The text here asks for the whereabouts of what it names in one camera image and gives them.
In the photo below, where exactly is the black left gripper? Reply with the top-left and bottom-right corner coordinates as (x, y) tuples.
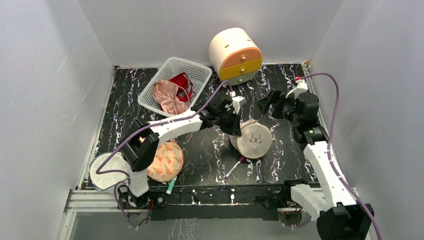
(215, 109), (241, 137)

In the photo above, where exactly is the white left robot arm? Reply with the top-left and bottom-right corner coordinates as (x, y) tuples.
(116, 91), (247, 209)

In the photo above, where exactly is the pink pen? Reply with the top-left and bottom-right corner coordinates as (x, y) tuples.
(224, 156), (245, 180)

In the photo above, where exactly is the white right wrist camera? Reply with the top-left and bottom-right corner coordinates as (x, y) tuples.
(285, 78), (309, 99)

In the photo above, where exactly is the pink satin bra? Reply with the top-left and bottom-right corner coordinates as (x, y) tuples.
(152, 80), (189, 116)

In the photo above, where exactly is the round white drawer cabinet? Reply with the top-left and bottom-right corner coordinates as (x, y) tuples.
(208, 27), (263, 86)

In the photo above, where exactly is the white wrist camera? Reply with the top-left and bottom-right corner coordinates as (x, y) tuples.
(285, 78), (309, 99)
(229, 91), (247, 114)

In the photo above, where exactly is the red bra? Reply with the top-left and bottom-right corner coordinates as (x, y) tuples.
(169, 72), (194, 103)

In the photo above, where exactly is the white mesh laundry bag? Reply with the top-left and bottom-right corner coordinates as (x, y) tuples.
(229, 119), (273, 159)

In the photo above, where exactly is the teal white marker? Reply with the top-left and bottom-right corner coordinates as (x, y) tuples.
(165, 176), (178, 195)

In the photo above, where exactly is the white mesh bag lid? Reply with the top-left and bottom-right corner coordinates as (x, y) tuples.
(89, 152), (128, 193)

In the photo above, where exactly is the black table front rail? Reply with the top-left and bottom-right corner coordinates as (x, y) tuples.
(64, 185), (359, 222)

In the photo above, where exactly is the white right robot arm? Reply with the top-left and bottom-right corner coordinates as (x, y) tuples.
(257, 90), (374, 240)

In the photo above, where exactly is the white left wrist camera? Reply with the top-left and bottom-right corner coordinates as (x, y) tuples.
(229, 91), (247, 114)

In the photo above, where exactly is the peach floral bra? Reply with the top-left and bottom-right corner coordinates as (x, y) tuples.
(147, 139), (184, 182)

